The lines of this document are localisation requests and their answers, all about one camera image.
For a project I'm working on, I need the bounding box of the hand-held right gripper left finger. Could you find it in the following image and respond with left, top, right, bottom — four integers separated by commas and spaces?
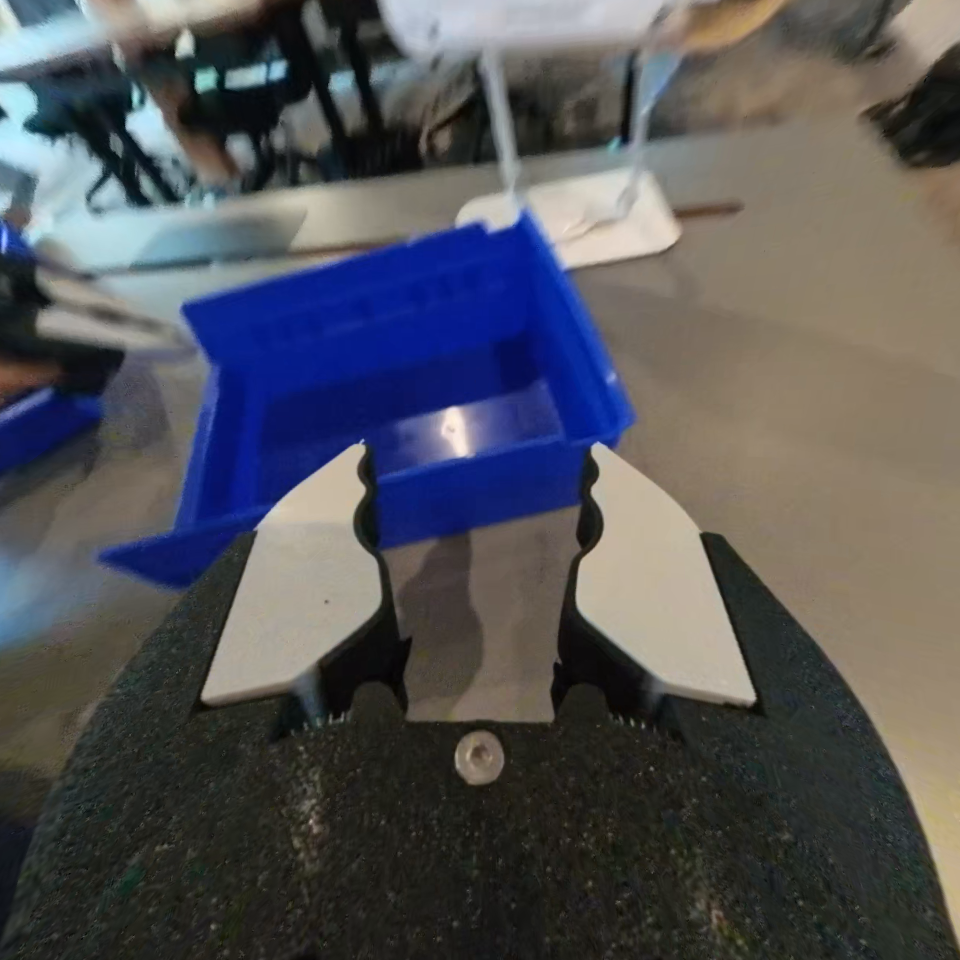
201, 441, 412, 727

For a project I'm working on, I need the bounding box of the black office chair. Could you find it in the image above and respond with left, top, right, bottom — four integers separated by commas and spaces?
22, 71, 189, 213
861, 41, 960, 172

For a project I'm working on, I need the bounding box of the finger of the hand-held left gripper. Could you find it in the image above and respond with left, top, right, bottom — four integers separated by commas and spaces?
33, 251, 177, 335
37, 300, 198, 355

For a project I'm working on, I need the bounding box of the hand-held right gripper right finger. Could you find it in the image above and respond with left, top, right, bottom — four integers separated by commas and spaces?
553, 442, 757, 721

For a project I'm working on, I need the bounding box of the white monitor stand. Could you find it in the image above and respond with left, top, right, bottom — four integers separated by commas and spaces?
455, 30, 684, 273

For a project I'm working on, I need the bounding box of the blue plastic parts bin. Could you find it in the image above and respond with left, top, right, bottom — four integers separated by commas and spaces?
0, 386, 105, 477
97, 210, 637, 590

